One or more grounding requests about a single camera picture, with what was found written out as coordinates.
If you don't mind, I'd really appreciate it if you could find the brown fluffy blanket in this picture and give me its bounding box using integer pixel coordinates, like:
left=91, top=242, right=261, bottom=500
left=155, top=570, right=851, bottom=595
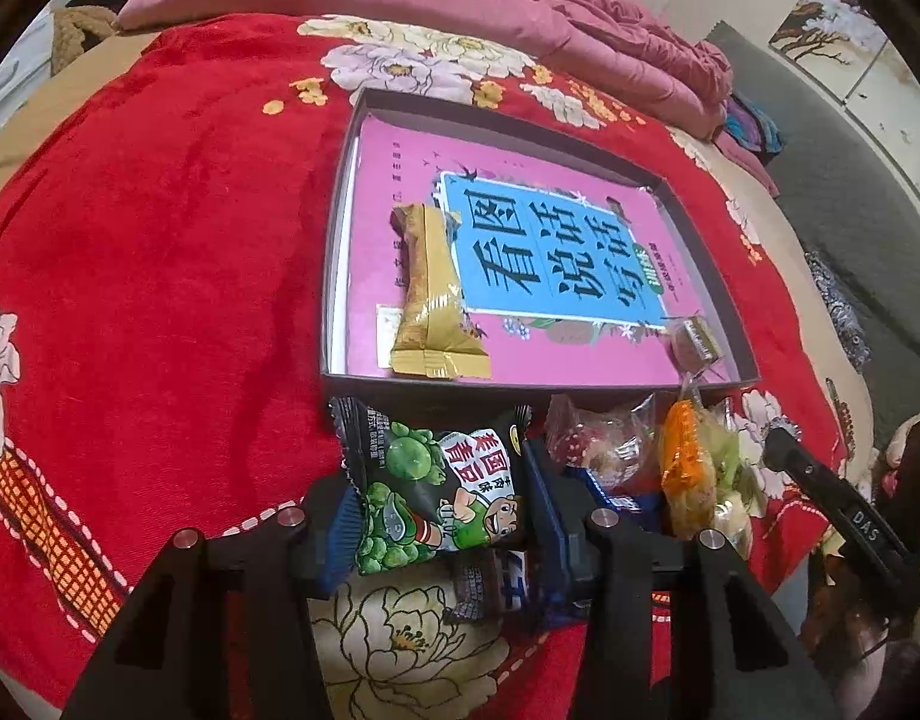
left=50, top=6, right=122, bottom=53

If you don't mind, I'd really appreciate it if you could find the light green snack packet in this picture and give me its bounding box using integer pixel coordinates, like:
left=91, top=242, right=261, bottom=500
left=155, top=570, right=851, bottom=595
left=696, top=399, right=765, bottom=560

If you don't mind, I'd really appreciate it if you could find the beige bed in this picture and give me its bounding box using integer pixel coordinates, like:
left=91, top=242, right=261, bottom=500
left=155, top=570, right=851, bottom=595
left=0, top=34, right=877, bottom=481

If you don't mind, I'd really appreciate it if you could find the small brown wrapped candy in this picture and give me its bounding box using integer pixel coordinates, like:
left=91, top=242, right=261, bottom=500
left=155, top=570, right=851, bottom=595
left=668, top=317, right=725, bottom=377

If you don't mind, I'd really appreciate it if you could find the tree wall picture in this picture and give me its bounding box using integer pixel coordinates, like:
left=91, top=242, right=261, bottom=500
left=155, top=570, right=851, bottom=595
left=771, top=0, right=892, bottom=61

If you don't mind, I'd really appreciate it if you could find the green pea snack packet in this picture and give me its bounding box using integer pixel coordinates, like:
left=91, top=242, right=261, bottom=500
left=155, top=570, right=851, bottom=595
left=331, top=396, right=532, bottom=577

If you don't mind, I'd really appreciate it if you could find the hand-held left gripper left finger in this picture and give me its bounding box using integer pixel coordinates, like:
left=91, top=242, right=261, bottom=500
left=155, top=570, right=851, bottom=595
left=61, top=474, right=363, bottom=720

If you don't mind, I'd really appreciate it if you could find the red floral blanket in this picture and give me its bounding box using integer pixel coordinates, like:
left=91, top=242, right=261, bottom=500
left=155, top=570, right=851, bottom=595
left=0, top=15, right=873, bottom=720

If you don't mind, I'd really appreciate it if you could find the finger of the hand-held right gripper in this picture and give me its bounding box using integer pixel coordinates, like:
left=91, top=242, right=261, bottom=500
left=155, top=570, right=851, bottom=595
left=763, top=422, right=856, bottom=520

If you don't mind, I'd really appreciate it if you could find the clear packet of red candies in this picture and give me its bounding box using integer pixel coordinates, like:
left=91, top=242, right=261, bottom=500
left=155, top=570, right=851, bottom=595
left=544, top=392, right=657, bottom=497

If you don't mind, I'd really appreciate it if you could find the dark patterned cloth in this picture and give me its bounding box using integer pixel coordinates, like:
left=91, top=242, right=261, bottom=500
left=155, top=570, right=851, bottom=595
left=805, top=251, right=873, bottom=372

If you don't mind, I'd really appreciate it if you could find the crumpled pink quilt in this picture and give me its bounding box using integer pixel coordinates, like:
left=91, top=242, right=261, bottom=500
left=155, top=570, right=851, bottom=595
left=497, top=0, right=780, bottom=196

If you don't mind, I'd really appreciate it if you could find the grey cardboard box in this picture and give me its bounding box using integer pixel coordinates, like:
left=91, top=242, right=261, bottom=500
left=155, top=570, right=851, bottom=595
left=319, top=86, right=762, bottom=400

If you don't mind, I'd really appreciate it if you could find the dark brown chocolate bar packet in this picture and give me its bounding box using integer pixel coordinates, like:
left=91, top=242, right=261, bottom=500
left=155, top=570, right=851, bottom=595
left=443, top=546, right=537, bottom=625

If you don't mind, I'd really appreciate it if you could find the gold wafer packet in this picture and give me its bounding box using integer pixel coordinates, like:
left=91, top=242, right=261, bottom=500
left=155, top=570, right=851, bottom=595
left=388, top=202, right=495, bottom=381

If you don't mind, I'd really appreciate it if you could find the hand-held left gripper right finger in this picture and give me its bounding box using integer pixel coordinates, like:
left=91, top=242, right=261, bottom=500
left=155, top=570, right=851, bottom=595
left=521, top=436, right=845, bottom=720

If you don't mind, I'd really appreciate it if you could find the blue and purple striped cloth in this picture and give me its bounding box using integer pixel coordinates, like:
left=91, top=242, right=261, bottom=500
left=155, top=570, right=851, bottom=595
left=722, top=94, right=785, bottom=166

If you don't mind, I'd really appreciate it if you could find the grey quilted headboard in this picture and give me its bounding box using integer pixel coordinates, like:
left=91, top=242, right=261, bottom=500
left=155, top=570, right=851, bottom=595
left=707, top=21, right=920, bottom=421

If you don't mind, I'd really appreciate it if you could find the pink book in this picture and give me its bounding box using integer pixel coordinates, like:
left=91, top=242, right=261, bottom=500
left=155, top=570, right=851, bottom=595
left=344, top=116, right=705, bottom=383

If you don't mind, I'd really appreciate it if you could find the blue snack packet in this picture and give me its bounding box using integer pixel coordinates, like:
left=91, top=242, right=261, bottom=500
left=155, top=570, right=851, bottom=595
left=565, top=465, right=665, bottom=537

